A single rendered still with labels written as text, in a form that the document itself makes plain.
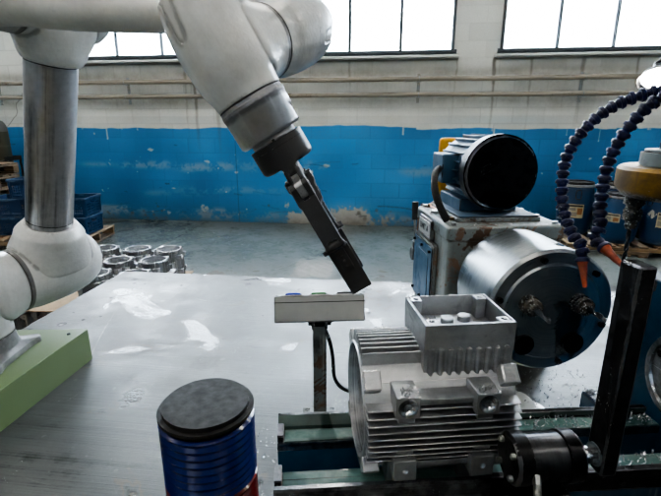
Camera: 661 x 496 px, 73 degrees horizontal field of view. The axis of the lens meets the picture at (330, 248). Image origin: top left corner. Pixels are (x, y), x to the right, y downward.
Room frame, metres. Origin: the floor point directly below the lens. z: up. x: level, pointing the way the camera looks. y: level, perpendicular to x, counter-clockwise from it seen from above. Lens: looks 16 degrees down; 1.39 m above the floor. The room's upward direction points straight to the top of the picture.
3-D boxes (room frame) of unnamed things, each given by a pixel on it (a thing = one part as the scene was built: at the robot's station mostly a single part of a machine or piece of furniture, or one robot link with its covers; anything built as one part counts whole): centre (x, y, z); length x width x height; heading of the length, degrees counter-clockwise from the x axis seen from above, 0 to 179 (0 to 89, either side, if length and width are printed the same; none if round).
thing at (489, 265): (0.94, -0.41, 1.04); 0.37 x 0.25 x 0.25; 4
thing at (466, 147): (1.22, -0.36, 1.16); 0.33 x 0.26 x 0.42; 4
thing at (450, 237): (1.18, -0.40, 0.99); 0.35 x 0.31 x 0.37; 4
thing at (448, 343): (0.57, -0.17, 1.11); 0.12 x 0.11 x 0.07; 95
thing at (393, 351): (0.56, -0.13, 1.01); 0.20 x 0.19 x 0.19; 95
